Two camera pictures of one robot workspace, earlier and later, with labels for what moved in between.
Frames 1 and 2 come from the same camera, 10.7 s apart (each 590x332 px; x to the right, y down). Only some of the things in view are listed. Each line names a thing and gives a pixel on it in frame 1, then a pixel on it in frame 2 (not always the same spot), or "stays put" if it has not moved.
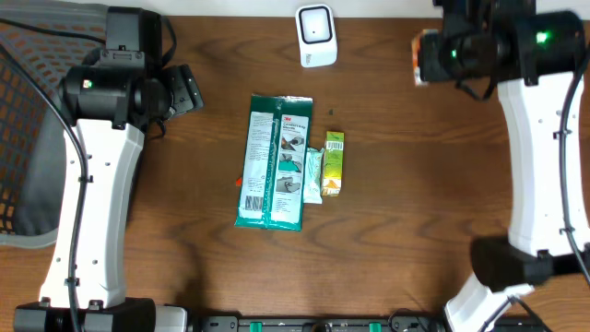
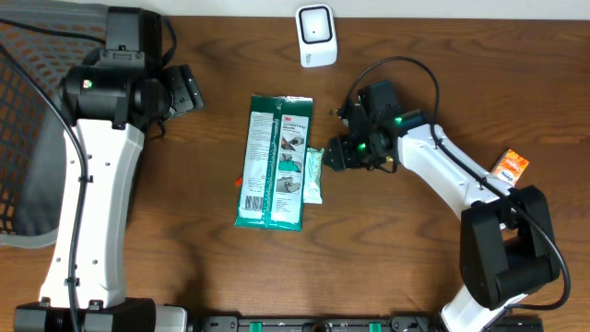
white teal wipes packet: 313,186 stays put
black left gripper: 190,96 stays put
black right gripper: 430,47 to 342,148
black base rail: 349,324 stays put
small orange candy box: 415,44 to 510,168
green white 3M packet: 273,162 stays put
